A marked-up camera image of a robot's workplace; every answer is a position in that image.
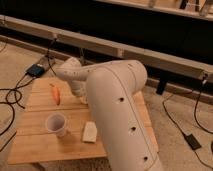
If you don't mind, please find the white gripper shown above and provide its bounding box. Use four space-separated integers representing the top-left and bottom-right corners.
71 81 88 104

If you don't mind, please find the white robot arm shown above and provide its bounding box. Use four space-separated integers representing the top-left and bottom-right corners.
56 58 164 171

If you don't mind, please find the orange carrot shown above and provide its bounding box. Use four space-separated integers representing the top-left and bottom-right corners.
51 84 60 105

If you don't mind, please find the white rectangular block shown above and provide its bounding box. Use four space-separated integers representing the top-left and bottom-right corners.
82 122 97 143

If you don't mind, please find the blue electronics box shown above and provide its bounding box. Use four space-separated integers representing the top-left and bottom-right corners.
26 64 45 77

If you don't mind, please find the long wooden beam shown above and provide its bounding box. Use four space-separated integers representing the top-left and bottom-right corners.
0 14 213 83

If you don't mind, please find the black power adapter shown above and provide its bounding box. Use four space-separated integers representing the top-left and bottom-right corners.
185 134 201 150

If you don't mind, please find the black cable right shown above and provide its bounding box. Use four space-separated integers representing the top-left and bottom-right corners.
162 78 213 171

